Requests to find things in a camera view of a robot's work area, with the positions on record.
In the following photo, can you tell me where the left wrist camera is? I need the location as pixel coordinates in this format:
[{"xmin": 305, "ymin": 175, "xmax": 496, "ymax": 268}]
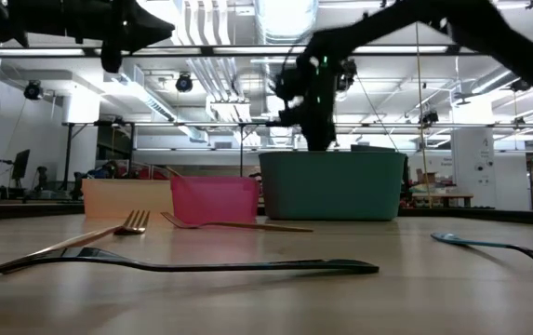
[{"xmin": 100, "ymin": 41, "xmax": 124, "ymax": 74}]

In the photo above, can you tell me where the wooden background table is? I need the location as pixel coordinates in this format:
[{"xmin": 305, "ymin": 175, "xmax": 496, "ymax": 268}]
[{"xmin": 409, "ymin": 192, "xmax": 475, "ymax": 209}]

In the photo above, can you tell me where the black aluminium table frame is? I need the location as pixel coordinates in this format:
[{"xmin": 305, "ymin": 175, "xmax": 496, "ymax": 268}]
[{"xmin": 0, "ymin": 200, "xmax": 533, "ymax": 229}]

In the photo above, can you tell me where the red-pink plastic bin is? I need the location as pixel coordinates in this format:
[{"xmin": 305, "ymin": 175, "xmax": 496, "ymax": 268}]
[{"xmin": 169, "ymin": 175, "xmax": 261, "ymax": 225}]

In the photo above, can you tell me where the blue spoon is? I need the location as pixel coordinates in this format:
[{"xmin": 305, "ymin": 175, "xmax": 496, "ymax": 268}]
[{"xmin": 430, "ymin": 231, "xmax": 533, "ymax": 281}]

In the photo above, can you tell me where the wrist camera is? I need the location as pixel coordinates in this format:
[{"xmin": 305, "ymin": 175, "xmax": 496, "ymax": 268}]
[
  {"xmin": 273, "ymin": 69, "xmax": 305, "ymax": 102},
  {"xmin": 100, "ymin": 41, "xmax": 124, "ymax": 74}
]

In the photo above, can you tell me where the cardboard box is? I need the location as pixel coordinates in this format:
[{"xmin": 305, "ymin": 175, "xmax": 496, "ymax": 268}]
[{"xmin": 415, "ymin": 167, "xmax": 440, "ymax": 186}]

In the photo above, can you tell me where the orange plastic bin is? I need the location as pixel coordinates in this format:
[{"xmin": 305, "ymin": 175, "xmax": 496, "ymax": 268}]
[{"xmin": 82, "ymin": 178, "xmax": 174, "ymax": 220}]

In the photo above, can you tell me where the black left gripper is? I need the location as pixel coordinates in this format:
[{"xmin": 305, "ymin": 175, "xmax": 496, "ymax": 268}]
[{"xmin": 60, "ymin": 0, "xmax": 177, "ymax": 55}]

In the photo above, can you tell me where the black computer monitor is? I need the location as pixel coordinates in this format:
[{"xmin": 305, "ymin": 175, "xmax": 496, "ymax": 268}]
[{"xmin": 10, "ymin": 148, "xmax": 32, "ymax": 182}]

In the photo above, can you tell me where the teal plastic basket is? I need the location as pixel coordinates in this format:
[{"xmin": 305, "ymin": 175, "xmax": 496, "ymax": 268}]
[{"xmin": 258, "ymin": 151, "xmax": 407, "ymax": 222}]

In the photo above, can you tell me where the black overhead crossbar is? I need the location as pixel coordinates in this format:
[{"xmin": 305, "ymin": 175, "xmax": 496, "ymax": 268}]
[{"xmin": 0, "ymin": 44, "xmax": 533, "ymax": 59}]

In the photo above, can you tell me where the silver ceiling duct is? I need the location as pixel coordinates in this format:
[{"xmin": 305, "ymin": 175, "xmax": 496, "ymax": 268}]
[{"xmin": 252, "ymin": 0, "xmax": 319, "ymax": 146}]

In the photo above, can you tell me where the rose gold metal fork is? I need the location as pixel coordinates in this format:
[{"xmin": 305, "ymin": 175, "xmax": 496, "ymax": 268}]
[{"xmin": 160, "ymin": 211, "xmax": 314, "ymax": 234}]

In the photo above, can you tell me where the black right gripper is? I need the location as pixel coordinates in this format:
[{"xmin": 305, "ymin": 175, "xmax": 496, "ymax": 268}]
[{"xmin": 293, "ymin": 44, "xmax": 347, "ymax": 153}]

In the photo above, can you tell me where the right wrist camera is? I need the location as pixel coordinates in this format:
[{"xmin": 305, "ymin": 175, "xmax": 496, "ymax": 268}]
[{"xmin": 273, "ymin": 69, "xmax": 305, "ymax": 102}]

